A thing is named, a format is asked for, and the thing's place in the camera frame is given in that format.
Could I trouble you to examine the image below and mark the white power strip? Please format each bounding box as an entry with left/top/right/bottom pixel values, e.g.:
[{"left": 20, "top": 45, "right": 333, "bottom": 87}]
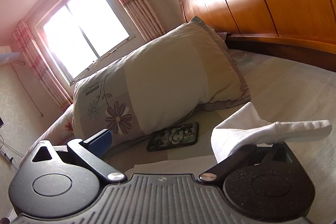
[{"left": 0, "top": 150, "right": 14, "bottom": 163}]

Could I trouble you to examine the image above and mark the white printed t-shirt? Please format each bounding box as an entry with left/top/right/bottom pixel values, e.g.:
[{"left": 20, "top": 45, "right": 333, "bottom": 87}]
[{"left": 126, "top": 102, "right": 332, "bottom": 176}]

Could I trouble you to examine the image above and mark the pink folded quilt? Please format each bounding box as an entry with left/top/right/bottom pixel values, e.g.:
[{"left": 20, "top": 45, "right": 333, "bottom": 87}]
[{"left": 19, "top": 104, "right": 75, "bottom": 167}]

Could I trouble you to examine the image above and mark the window with white frame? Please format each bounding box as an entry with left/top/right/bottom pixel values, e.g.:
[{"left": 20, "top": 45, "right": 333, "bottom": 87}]
[{"left": 35, "top": 0, "right": 138, "bottom": 86}]

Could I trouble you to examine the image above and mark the wall mounted television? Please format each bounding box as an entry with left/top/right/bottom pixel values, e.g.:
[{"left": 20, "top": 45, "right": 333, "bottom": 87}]
[{"left": 0, "top": 118, "right": 4, "bottom": 128}]

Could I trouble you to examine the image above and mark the pink left curtain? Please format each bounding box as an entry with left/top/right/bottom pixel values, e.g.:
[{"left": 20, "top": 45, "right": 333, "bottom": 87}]
[{"left": 13, "top": 20, "right": 73, "bottom": 111}]

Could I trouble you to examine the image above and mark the floral patchwork pillow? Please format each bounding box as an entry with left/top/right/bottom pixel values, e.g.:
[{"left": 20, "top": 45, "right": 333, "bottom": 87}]
[{"left": 73, "top": 17, "right": 251, "bottom": 145}]

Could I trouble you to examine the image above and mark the white air conditioner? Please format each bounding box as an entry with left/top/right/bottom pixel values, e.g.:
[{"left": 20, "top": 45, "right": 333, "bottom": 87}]
[{"left": 0, "top": 46, "right": 21, "bottom": 66}]

